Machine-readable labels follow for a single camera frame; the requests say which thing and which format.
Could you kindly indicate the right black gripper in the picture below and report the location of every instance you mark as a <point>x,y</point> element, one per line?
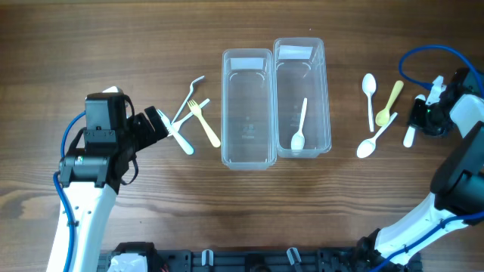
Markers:
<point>416,106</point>

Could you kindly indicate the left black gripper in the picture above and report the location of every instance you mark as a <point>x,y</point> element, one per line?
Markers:
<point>148,136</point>

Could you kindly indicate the thin white plastic spoon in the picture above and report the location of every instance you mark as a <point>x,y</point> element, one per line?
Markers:
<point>298,139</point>

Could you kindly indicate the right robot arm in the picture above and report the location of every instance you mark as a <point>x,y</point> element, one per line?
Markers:
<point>455,200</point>

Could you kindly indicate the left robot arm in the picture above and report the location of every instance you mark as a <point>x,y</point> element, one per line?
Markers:
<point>90,174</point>

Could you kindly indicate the left clear plastic container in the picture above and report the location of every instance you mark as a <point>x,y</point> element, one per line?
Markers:
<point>248,106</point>

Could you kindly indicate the clear plastic container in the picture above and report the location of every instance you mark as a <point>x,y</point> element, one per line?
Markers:
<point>300,71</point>
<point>248,106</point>

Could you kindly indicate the right clear plastic container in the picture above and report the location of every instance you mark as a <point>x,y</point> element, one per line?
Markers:
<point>300,71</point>

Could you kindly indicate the flat white plastic fork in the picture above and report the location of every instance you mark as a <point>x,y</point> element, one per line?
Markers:
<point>177,125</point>

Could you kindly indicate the curved white plastic fork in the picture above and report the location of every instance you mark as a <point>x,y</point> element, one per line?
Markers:
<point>191,91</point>

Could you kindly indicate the light blue plastic fork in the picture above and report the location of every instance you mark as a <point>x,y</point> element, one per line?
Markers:
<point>187,148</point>

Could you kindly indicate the yellow plastic fork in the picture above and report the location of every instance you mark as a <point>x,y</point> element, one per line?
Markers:
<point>196,110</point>

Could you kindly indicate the yellow plastic spoon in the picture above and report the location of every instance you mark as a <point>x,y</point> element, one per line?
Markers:
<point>382,118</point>

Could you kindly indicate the white spoon lower diagonal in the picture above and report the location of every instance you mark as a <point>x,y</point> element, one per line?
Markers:
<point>368,146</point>

